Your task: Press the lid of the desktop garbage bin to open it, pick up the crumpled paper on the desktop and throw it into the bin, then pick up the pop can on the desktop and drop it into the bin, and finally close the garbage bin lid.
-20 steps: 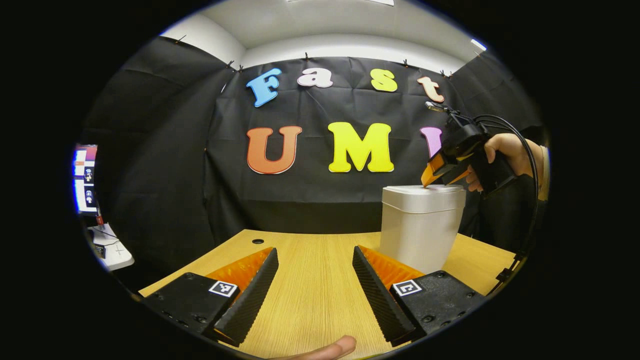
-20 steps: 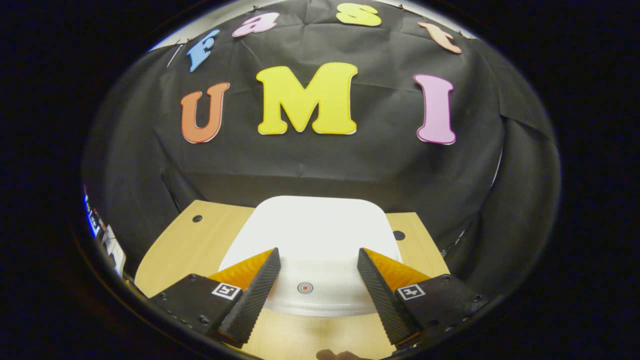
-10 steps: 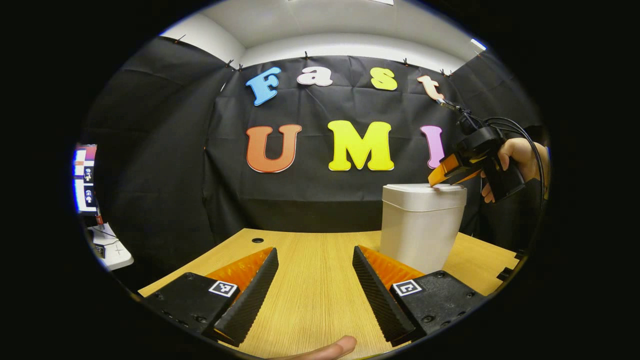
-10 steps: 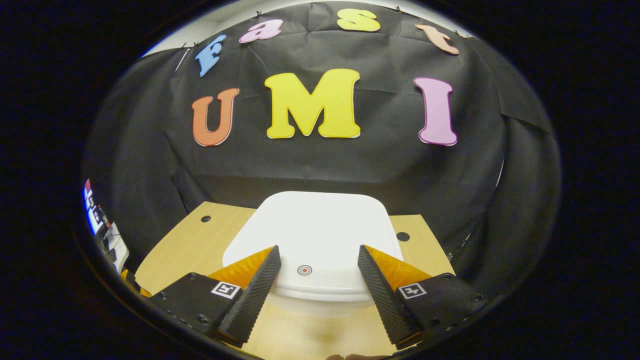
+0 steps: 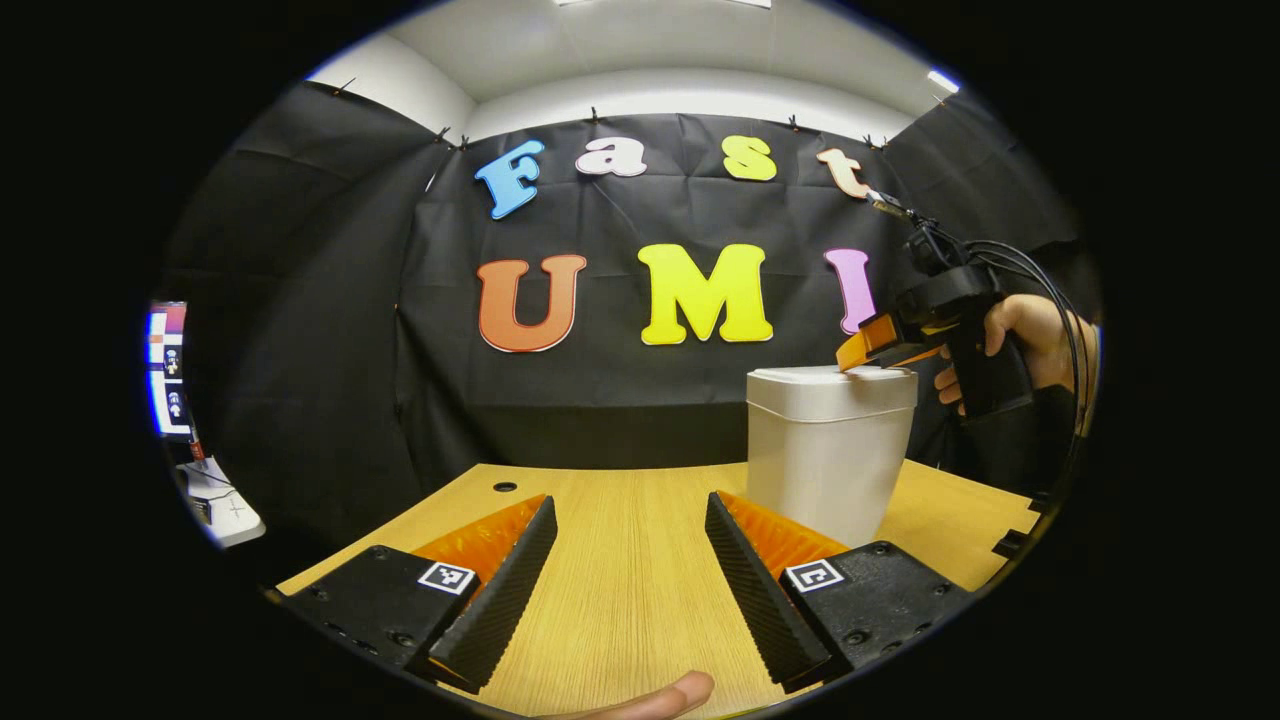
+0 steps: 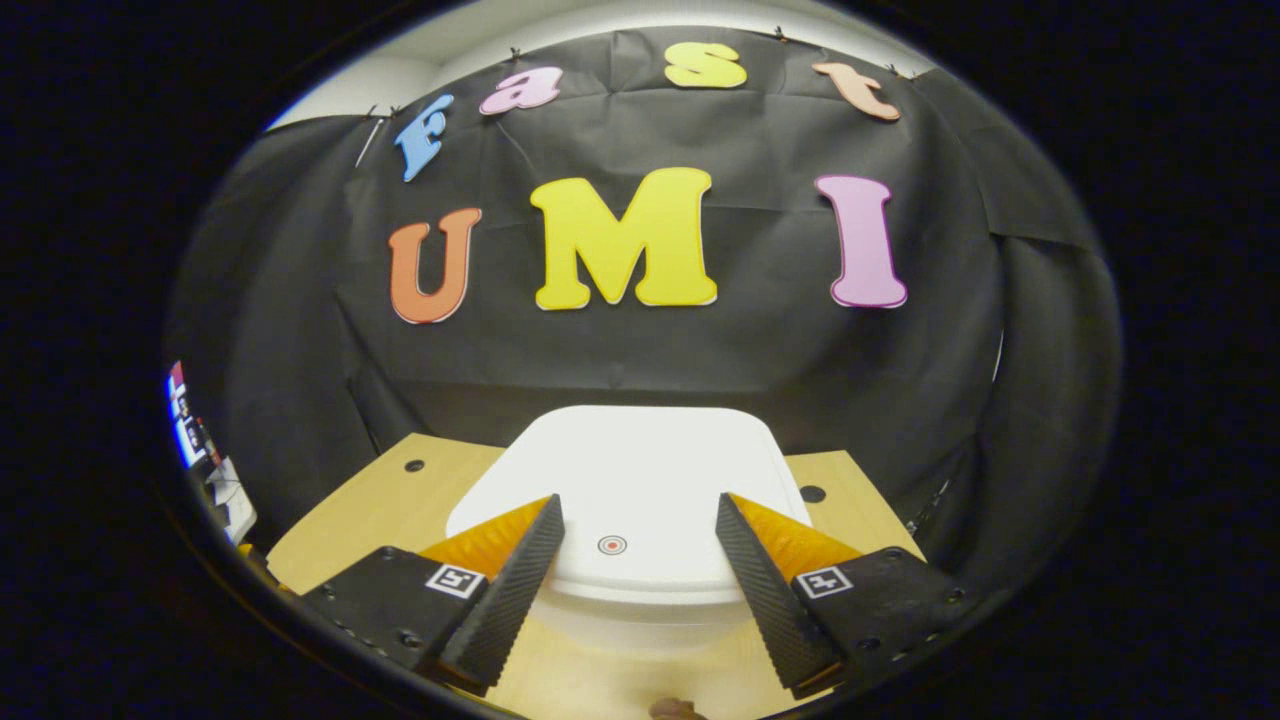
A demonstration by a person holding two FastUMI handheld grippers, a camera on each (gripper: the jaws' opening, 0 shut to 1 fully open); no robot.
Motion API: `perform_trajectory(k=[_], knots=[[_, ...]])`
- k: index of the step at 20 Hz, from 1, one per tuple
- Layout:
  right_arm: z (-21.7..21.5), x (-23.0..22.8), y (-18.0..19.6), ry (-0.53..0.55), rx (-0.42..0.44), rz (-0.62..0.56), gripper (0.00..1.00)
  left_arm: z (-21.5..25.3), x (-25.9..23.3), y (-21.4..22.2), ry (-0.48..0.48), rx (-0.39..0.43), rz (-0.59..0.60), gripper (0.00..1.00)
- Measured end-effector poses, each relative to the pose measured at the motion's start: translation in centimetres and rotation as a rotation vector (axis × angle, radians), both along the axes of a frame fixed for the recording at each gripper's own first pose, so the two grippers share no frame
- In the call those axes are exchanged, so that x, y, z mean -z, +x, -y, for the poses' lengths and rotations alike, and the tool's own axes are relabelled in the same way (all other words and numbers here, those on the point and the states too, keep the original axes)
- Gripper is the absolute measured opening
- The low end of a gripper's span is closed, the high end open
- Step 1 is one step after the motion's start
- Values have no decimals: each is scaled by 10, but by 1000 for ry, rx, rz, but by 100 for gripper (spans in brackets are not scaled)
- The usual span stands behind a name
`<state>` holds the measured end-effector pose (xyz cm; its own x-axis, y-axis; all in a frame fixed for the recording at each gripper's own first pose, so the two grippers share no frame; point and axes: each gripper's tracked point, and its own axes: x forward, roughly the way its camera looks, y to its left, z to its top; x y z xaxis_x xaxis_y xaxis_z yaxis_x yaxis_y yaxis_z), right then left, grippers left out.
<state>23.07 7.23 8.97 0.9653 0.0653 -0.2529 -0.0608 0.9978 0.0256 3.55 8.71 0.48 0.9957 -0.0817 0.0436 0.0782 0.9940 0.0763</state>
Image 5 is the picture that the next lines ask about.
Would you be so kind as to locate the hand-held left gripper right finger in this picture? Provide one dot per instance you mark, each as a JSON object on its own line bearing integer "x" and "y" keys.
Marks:
{"x": 760, "y": 590}

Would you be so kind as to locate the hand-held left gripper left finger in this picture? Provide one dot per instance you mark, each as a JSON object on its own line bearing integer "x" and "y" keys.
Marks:
{"x": 500, "y": 590}

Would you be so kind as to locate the small black block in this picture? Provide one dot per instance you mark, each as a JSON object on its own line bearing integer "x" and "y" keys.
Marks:
{"x": 1011, "y": 544}

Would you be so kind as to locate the black backdrop cloth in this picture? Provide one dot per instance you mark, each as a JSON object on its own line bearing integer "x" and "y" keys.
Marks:
{"x": 600, "y": 400}

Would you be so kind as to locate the computer monitor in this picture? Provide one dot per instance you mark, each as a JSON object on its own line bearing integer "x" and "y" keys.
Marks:
{"x": 168, "y": 370}

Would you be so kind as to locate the white desktop garbage bin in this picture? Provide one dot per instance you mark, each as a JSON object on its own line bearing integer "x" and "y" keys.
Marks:
{"x": 825, "y": 450}

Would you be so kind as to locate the wooden desktop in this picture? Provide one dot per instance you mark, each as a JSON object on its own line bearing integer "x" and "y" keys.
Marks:
{"x": 630, "y": 540}

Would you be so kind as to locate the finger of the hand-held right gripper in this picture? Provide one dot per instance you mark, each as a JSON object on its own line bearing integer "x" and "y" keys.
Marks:
{"x": 868, "y": 342}
{"x": 915, "y": 355}

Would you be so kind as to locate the white side table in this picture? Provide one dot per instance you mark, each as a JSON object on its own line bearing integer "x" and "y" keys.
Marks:
{"x": 230, "y": 510}

